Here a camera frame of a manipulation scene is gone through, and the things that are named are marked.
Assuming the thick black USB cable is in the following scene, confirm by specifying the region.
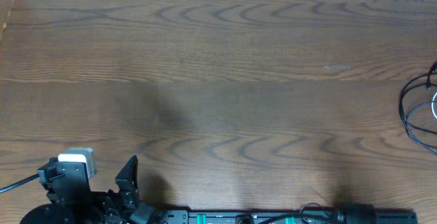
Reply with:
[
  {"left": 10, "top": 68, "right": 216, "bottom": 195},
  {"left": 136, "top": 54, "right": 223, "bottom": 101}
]
[{"left": 398, "top": 74, "right": 437, "bottom": 156}]

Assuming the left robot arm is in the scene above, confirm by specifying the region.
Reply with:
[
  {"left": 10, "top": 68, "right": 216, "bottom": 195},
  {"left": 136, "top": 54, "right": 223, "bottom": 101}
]
[{"left": 21, "top": 156, "right": 162, "bottom": 224}]

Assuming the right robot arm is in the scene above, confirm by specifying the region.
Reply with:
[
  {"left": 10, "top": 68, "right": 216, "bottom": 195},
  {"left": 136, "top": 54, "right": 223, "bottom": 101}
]
[{"left": 335, "top": 203, "right": 378, "bottom": 224}]

